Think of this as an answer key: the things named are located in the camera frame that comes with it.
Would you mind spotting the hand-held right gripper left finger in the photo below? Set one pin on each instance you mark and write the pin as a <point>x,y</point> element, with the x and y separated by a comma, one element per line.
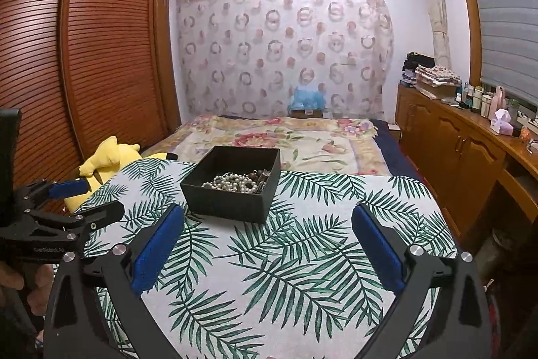
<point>157,249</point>

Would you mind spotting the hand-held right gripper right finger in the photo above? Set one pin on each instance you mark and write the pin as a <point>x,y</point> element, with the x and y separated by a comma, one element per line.
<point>378,247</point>

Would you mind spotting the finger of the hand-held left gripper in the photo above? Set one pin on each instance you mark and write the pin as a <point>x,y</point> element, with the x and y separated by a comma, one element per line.
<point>101,216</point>
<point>69,188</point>

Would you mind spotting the black jewelry box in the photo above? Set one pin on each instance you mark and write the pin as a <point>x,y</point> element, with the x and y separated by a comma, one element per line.
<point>227,203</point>

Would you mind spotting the person's left hand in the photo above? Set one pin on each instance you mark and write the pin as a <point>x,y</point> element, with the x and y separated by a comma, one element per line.
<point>44,287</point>

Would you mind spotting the yellow plush toy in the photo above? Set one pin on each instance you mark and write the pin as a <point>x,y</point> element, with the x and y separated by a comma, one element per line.
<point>105,157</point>

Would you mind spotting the navy blue bed sheet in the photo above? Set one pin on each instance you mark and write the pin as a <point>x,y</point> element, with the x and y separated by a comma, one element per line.
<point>399,157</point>

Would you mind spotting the green leaf print blanket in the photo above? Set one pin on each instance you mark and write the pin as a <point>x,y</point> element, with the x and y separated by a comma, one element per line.
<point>273,266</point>

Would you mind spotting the floral bedspread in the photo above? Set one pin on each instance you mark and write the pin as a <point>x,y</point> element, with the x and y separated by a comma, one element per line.
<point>315,144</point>

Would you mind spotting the wooden cabinet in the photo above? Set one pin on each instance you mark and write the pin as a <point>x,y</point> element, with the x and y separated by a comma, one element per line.
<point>454,140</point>

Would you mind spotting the brown slatted wardrobe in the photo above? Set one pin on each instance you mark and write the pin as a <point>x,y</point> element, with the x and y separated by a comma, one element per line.
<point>105,47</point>

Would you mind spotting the cardboard box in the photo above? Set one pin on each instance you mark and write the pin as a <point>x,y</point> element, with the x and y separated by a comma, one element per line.
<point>307,114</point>

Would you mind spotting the blue plush toy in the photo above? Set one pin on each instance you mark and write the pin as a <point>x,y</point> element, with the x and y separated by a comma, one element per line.
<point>309,98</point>

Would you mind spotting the pink tissue box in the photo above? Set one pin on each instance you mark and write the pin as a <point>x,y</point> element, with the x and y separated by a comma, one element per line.
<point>502,125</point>

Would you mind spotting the row of toiletry bottles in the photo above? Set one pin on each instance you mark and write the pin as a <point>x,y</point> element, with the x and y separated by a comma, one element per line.
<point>483,100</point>

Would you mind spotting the small orange ornament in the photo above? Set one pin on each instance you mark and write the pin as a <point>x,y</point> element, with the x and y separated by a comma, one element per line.
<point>525,133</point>

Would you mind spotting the stack of dark clothes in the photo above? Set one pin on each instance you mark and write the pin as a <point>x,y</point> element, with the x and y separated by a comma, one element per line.
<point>418,62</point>

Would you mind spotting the circle print curtain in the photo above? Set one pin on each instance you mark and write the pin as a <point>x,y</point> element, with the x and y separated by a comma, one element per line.
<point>273,47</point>

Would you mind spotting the white wrapped pipe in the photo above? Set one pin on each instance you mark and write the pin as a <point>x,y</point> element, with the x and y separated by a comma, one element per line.
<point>435,5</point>

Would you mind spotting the grey window blind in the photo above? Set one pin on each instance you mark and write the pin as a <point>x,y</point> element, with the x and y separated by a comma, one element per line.
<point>504,5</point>

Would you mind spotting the wooden window frame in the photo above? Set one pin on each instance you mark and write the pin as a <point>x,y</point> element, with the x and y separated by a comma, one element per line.
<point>466,5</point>

